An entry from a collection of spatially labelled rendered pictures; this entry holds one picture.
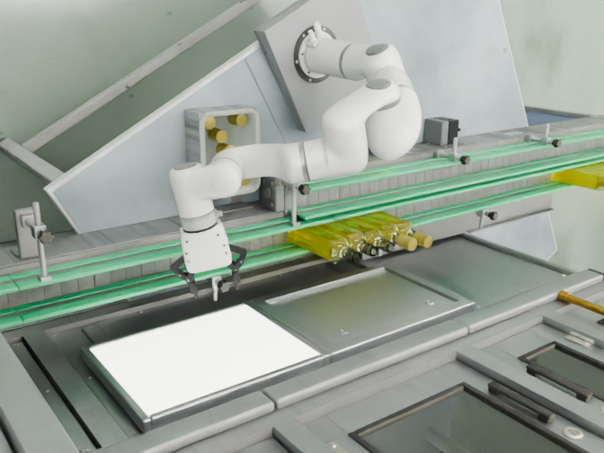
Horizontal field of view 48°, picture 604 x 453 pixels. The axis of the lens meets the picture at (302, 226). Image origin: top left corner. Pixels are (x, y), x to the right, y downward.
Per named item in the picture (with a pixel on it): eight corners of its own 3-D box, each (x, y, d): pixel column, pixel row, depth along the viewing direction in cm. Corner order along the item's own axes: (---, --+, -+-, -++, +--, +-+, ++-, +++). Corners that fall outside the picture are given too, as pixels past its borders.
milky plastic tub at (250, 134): (188, 193, 180) (203, 201, 174) (184, 109, 173) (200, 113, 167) (244, 184, 190) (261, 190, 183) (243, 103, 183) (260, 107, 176)
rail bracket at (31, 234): (11, 257, 154) (40, 290, 137) (2, 186, 149) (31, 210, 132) (33, 253, 157) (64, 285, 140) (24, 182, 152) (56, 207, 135)
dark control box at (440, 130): (421, 142, 228) (440, 146, 222) (423, 118, 226) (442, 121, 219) (439, 139, 233) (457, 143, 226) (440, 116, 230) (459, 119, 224)
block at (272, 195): (260, 207, 188) (273, 213, 182) (259, 173, 185) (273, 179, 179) (270, 204, 190) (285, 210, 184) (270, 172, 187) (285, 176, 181)
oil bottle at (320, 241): (287, 241, 188) (335, 264, 172) (287, 221, 186) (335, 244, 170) (303, 237, 191) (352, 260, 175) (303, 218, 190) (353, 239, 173)
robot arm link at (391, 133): (414, 71, 149) (430, 100, 137) (419, 125, 157) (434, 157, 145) (352, 84, 149) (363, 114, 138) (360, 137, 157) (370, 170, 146)
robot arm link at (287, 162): (310, 187, 138) (208, 204, 139) (310, 168, 150) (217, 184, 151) (302, 147, 135) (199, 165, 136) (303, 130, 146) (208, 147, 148)
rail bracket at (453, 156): (430, 157, 214) (463, 165, 204) (431, 134, 212) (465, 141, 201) (439, 155, 216) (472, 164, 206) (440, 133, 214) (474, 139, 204)
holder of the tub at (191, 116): (189, 212, 182) (202, 219, 176) (183, 109, 174) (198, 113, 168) (244, 202, 192) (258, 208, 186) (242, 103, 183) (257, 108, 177)
